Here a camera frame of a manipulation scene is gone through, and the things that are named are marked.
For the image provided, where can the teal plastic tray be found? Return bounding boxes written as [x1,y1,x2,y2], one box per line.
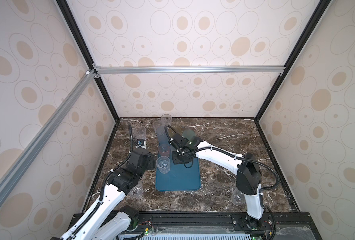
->
[156,147,201,192]

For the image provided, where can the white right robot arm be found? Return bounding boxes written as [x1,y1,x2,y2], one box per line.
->
[169,134,264,220]

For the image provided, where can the clear short faceted glass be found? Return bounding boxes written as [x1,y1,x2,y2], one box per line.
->
[153,120,163,131]

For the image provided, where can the black corner frame post right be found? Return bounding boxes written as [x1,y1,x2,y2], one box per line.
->
[254,0,332,123]

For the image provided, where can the black corner frame post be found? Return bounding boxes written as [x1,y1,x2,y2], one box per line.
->
[56,0,120,122]
[254,0,332,123]

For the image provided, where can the black corner frame post left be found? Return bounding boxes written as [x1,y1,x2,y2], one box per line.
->
[56,0,120,122]

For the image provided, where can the silver horizontal back rail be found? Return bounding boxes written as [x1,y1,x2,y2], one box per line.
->
[88,65,285,77]

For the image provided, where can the green textured plastic glass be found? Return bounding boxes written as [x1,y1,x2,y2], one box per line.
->
[182,129,195,141]

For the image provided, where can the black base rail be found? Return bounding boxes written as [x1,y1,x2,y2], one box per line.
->
[63,211,322,240]

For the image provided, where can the silver diagonal left rail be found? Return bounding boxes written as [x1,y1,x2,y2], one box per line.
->
[0,69,97,207]

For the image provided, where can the pink plastic glass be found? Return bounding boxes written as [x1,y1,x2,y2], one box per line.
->
[158,143,171,157]

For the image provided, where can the blue tall plastic glass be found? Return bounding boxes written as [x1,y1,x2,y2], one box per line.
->
[156,126,170,145]

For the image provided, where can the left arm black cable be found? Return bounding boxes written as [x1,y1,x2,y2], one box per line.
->
[69,122,136,238]

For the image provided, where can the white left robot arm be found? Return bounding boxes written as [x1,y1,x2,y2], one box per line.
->
[60,147,156,240]

